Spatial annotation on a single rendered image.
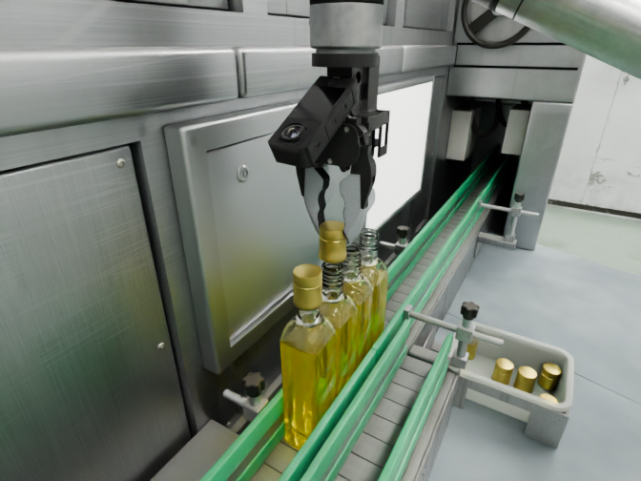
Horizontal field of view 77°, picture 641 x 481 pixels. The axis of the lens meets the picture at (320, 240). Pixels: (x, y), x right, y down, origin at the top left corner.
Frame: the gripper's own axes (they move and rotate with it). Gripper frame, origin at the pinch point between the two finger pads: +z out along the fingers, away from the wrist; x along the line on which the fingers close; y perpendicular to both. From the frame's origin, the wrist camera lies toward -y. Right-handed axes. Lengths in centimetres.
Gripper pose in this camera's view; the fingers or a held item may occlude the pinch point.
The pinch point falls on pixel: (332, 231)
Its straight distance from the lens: 49.6
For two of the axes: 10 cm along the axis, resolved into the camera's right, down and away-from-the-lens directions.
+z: 0.0, 9.0, 4.4
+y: 5.2, -3.7, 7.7
